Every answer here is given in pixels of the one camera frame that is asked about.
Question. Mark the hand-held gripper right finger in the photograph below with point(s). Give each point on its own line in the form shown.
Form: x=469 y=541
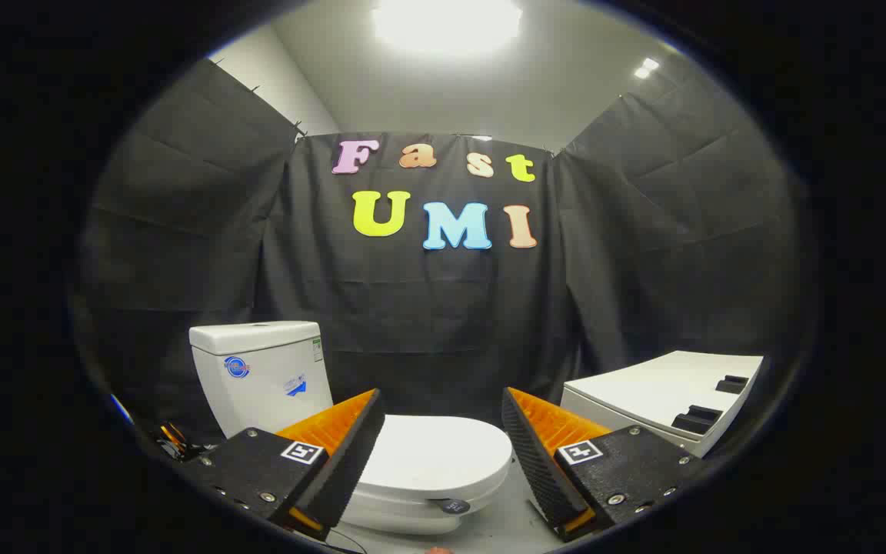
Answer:
x=539 y=469

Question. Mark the orange and black tools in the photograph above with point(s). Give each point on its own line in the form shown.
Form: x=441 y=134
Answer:
x=174 y=440

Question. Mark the black backdrop cloth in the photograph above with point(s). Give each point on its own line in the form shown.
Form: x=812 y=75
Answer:
x=428 y=308

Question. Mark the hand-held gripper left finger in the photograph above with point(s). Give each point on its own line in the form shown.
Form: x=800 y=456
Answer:
x=351 y=462

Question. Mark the white panelled cabinet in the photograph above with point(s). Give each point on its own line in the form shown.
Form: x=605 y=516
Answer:
x=643 y=385

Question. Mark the large bright ceiling light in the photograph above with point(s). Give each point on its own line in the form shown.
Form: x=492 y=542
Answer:
x=447 y=23

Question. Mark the white toilet lid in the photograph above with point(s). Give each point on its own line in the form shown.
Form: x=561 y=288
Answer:
x=435 y=458

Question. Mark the small ceiling spotlight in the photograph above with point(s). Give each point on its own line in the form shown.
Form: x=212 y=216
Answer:
x=647 y=68

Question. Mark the white toilet with tank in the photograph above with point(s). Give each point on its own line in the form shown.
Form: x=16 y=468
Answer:
x=258 y=385

